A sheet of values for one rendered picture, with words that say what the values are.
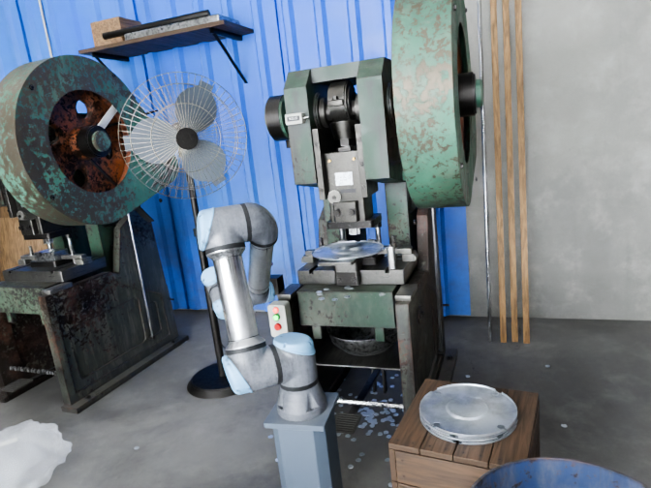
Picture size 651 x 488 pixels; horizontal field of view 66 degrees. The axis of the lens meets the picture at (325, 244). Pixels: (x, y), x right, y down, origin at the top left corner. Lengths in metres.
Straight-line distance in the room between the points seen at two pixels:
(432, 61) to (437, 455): 1.13
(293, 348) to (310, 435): 0.26
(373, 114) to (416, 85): 0.35
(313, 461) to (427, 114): 1.08
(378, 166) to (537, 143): 1.42
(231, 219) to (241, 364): 0.41
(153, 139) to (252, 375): 1.37
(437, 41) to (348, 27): 1.70
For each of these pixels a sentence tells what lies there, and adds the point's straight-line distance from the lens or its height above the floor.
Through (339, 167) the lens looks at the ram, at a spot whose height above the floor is 1.11.
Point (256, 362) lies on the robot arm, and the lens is 1.44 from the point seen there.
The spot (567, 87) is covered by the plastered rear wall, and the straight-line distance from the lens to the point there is 3.15.
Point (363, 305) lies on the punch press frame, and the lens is 1.94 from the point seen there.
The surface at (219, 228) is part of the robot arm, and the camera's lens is 1.44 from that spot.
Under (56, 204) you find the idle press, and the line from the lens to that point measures 2.59.
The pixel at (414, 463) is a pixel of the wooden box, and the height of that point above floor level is 0.30.
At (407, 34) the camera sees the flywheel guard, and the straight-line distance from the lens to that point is 1.66.
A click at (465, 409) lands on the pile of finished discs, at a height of 0.38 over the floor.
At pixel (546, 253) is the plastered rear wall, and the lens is 3.25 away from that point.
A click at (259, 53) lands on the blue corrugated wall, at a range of 3.45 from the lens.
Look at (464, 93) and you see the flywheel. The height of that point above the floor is 1.33.
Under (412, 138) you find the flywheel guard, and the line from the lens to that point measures 1.62.
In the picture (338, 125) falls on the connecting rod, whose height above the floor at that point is 1.27.
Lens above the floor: 1.25
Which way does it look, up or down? 13 degrees down
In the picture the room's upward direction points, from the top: 6 degrees counter-clockwise
